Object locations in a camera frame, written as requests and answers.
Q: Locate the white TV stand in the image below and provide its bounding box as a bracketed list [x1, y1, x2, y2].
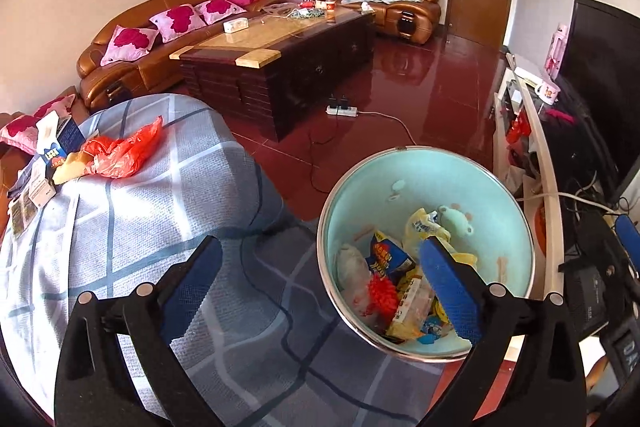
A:
[491, 67, 565, 299]

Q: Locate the mint cartoon trash bin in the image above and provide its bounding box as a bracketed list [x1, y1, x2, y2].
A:
[316, 145, 536, 364]

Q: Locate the white power strip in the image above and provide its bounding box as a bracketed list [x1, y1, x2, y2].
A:
[326, 105, 358, 118]

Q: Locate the dark wood coffee table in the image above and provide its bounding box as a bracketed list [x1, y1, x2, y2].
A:
[170, 8, 374, 141]

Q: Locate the pink cushion right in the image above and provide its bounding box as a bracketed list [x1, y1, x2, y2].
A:
[194, 0, 245, 26]

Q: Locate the red plastic bag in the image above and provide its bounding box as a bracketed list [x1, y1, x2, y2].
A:
[80, 116, 164, 179]

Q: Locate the black television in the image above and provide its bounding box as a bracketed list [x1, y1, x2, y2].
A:
[558, 0, 639, 202]

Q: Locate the red foam net sleeve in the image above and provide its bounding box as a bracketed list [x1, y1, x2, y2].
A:
[368, 274, 399, 326]

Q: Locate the clear yellow-black sachet pack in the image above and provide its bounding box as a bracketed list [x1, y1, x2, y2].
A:
[9, 192, 38, 239]

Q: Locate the pink cushion middle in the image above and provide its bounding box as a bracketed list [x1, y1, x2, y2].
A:
[150, 4, 206, 43]

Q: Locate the pink cushion on near sofa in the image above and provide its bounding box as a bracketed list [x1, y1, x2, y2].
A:
[1, 94, 76, 155]

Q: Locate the yellow sponge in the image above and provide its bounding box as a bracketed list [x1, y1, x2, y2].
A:
[52, 150, 93, 185]

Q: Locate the orange-lid jar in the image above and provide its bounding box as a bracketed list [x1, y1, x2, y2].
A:
[326, 0, 335, 23]

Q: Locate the pink cushion left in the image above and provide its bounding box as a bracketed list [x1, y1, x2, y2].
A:
[100, 25, 160, 67]

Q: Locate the blue plaid tablecloth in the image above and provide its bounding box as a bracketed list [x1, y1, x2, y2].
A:
[1, 95, 438, 426]

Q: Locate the long brown leather sofa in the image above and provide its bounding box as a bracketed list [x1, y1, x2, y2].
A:
[77, 0, 278, 113]

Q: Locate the white tissue box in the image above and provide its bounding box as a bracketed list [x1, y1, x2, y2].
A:
[224, 17, 250, 34]

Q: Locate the red blue snack wrapper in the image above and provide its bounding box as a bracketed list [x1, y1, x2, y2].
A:
[366, 231, 416, 283]

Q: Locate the yellow plastic bag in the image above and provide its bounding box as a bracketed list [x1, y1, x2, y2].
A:
[402, 208, 477, 268]

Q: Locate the white medicine box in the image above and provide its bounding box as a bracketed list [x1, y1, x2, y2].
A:
[28, 167, 56, 208]

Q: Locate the blue LOOK snack box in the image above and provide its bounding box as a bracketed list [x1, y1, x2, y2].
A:
[37, 112, 85, 168]

